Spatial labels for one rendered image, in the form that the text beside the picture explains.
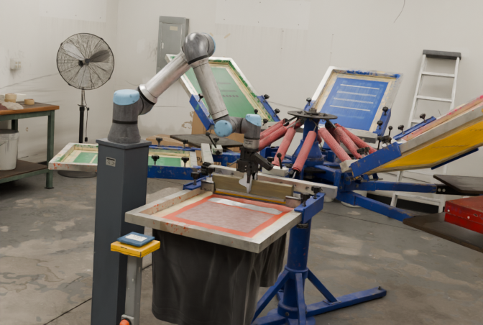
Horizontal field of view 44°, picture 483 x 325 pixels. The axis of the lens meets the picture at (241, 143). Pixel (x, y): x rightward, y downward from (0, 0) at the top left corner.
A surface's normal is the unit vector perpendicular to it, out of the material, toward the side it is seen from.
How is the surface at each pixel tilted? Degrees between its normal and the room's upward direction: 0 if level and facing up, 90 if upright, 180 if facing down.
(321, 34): 90
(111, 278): 90
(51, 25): 90
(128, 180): 90
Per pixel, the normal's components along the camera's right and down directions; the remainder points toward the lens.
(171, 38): -0.41, 0.12
